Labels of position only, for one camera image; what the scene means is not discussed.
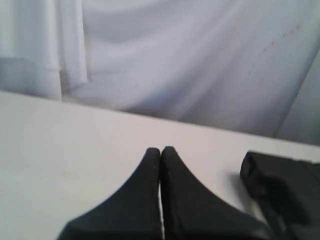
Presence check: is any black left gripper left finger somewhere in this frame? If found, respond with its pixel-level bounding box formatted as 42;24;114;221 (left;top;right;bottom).
58;148;162;240

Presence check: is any white backdrop curtain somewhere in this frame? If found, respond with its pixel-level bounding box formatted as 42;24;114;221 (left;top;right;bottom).
0;0;320;145

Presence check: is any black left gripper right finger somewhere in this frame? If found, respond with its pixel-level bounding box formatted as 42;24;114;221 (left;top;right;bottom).
161;146;275;240

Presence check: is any black plastic tool case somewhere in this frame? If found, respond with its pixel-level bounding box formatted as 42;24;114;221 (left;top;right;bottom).
239;151;320;240

